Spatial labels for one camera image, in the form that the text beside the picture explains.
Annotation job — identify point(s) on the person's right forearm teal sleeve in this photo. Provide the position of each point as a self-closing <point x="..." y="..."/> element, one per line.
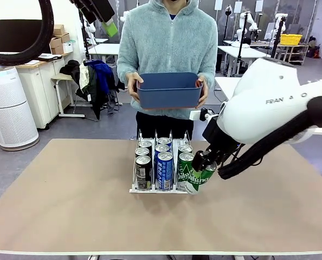
<point x="124" y="70"/>

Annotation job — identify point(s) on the person's right hand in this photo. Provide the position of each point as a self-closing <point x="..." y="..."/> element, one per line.
<point x="132" y="81"/>

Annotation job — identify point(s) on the white paper sign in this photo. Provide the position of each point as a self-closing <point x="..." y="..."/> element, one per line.
<point x="218" y="4"/>
<point x="237" y="6"/>
<point x="259" y="5"/>

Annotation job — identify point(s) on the black tripod stand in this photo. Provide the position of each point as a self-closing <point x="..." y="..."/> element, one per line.
<point x="240" y="54"/>

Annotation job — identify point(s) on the cardboard box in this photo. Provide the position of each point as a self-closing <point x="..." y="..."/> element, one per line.
<point x="56" y="42"/>
<point x="57" y="50"/>
<point x="64" y="38"/>
<point x="58" y="29"/>

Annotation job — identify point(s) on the blue jacket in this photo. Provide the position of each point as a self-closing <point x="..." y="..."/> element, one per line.
<point x="101" y="73"/>

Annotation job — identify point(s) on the black bag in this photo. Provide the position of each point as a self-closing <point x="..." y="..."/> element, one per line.
<point x="69" y="66"/>

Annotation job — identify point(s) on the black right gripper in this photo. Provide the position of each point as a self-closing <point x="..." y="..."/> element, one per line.
<point x="218" y="138"/>

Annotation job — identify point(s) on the person's left forearm teal sleeve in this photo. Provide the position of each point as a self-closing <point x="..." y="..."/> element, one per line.
<point x="209" y="71"/>

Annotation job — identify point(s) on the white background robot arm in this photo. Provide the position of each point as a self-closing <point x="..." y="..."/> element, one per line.
<point x="279" y="21"/>
<point x="123" y="16"/>
<point x="243" y="24"/>
<point x="90" y="28"/>

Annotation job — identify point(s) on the white background table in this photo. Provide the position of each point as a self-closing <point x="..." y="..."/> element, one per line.
<point x="104" y="48"/>
<point x="242" y="52"/>

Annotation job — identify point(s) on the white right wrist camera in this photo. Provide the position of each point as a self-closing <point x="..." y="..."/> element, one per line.
<point x="194" y="115"/>

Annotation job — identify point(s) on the black coat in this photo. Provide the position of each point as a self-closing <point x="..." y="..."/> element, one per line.
<point x="94" y="103"/>

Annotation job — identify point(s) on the person's left hand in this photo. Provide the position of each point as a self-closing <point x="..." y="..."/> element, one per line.
<point x="205" y="89"/>

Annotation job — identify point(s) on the black beverage can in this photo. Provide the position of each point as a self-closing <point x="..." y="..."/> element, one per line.
<point x="142" y="151"/>
<point x="145" y="143"/>
<point x="142" y="173"/>

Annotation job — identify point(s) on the clear acrylic can rack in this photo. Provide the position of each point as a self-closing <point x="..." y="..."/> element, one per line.
<point x="155" y="191"/>

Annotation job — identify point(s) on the dark blue plastic bin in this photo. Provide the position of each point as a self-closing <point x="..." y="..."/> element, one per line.
<point x="166" y="94"/>

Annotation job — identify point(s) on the black computer monitor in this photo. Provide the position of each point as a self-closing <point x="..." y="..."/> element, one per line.
<point x="14" y="35"/>

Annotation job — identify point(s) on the white desk with cabinet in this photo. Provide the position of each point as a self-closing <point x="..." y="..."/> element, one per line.
<point x="45" y="89"/>

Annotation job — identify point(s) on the black camera stand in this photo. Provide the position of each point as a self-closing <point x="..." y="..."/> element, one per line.
<point x="276" y="35"/>

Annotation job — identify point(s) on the white air purifier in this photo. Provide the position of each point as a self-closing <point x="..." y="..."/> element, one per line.
<point x="9" y="108"/>

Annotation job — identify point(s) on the cream cloth garment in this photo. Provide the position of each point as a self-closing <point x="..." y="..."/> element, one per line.
<point x="83" y="75"/>

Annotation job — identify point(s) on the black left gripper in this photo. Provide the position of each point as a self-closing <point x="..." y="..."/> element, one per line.
<point x="102" y="10"/>

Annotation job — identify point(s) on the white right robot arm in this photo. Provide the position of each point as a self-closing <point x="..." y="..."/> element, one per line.
<point x="264" y="108"/>

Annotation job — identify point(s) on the green Chilsung cider can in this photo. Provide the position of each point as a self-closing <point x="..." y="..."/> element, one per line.
<point x="185" y="149"/>
<point x="183" y="173"/>
<point x="201" y="180"/>

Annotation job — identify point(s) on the white keyboard and papers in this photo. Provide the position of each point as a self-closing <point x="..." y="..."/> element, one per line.
<point x="51" y="57"/>

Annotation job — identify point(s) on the yellow plastic basket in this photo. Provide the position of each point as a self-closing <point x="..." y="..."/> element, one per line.
<point x="291" y="39"/>

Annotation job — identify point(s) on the red fire extinguisher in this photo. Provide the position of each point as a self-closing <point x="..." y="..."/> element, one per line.
<point x="315" y="52"/>

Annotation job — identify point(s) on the person in teal fleece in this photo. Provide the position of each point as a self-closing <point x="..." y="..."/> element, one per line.
<point x="172" y="40"/>

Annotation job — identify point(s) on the small beige side table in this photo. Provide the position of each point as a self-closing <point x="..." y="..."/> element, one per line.
<point x="60" y="78"/>

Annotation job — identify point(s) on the white storage box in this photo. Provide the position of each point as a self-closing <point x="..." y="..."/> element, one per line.
<point x="68" y="46"/>

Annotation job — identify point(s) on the wooden shelf table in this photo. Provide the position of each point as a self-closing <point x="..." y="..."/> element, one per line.
<point x="296" y="54"/>

